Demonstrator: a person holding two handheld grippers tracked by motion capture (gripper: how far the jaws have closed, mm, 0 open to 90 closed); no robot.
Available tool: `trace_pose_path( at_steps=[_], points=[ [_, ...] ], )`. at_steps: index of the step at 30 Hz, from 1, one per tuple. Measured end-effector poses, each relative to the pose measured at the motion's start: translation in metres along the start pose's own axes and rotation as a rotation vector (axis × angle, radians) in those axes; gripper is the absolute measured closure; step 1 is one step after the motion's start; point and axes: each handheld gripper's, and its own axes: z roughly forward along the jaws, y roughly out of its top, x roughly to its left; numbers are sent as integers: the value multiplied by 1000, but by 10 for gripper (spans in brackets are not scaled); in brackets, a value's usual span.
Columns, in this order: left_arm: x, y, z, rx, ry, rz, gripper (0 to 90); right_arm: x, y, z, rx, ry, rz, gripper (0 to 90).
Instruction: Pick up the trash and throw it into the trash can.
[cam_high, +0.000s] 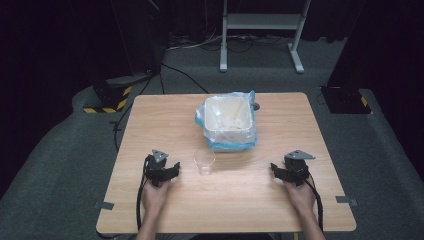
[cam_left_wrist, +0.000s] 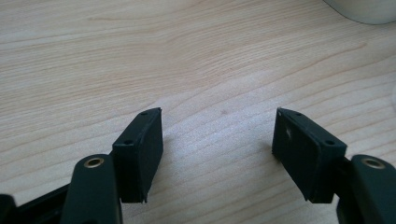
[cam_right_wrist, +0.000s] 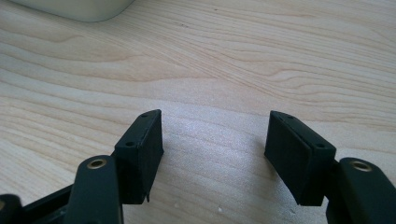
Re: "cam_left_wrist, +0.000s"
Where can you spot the white round container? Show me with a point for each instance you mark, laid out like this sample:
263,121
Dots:
367,9

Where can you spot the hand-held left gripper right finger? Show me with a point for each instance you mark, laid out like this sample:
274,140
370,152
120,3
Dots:
306,155

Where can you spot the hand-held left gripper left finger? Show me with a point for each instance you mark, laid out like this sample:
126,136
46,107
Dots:
137,161

